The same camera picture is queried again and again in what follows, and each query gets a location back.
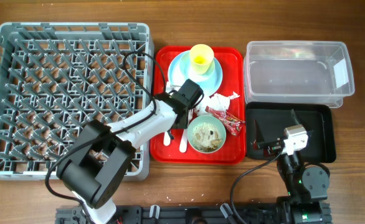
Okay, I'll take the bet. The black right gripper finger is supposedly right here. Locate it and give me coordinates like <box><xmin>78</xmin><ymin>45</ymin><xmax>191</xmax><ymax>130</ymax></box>
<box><xmin>291</xmin><ymin>109</ymin><xmax>302</xmax><ymax>126</ymax></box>
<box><xmin>254</xmin><ymin>119</ymin><xmax>266</xmax><ymax>144</ymax></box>

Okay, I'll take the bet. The red snack wrapper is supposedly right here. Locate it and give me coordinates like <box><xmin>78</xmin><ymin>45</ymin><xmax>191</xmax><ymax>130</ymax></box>
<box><xmin>206</xmin><ymin>106</ymin><xmax>245</xmax><ymax>136</ymax></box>

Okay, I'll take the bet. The white napkin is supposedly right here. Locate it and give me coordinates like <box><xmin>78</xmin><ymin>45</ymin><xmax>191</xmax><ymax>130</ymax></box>
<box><xmin>194</xmin><ymin>92</ymin><xmax>240</xmax><ymax>116</ymax></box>

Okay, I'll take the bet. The green bowl with food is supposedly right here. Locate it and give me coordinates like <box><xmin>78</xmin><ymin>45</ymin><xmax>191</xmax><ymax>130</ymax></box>
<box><xmin>187</xmin><ymin>115</ymin><xmax>227</xmax><ymax>154</ymax></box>

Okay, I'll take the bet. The white plastic spoon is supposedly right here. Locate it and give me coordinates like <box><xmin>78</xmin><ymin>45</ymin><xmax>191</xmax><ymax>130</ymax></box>
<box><xmin>179</xmin><ymin>110</ymin><xmax>193</xmax><ymax>153</ymax></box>

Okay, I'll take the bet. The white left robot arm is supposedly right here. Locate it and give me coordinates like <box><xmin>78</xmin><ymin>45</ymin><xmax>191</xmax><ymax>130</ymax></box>
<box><xmin>55</xmin><ymin>91</ymin><xmax>201</xmax><ymax>223</ymax></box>

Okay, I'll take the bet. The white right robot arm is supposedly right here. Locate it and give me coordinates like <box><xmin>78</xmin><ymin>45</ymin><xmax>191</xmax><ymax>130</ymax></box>
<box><xmin>254</xmin><ymin>110</ymin><xmax>332</xmax><ymax>223</ymax></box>

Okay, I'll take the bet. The grey dishwasher rack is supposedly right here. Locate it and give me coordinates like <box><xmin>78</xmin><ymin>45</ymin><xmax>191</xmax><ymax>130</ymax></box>
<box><xmin>0</xmin><ymin>22</ymin><xmax>154</xmax><ymax>180</ymax></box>

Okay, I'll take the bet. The black plastic tray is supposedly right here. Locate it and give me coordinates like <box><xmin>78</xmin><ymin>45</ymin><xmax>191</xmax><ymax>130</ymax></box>
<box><xmin>245</xmin><ymin>102</ymin><xmax>336</xmax><ymax>163</ymax></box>

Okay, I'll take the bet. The light blue plate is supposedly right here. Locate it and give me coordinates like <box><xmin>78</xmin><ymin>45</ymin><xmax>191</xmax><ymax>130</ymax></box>
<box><xmin>168</xmin><ymin>50</ymin><xmax>223</xmax><ymax>96</ymax></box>

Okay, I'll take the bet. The red plastic tray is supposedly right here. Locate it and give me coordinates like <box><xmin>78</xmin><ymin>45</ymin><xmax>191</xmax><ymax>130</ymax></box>
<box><xmin>149</xmin><ymin>47</ymin><xmax>246</xmax><ymax>165</ymax></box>

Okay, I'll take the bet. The yellow plastic cup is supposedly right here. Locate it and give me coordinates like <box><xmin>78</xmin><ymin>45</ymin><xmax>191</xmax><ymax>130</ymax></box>
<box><xmin>189</xmin><ymin>44</ymin><xmax>214</xmax><ymax>75</ymax></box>

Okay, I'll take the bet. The clear plastic bin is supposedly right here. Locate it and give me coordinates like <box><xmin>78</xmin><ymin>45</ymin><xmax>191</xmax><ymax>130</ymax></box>
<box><xmin>243</xmin><ymin>40</ymin><xmax>355</xmax><ymax>108</ymax></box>

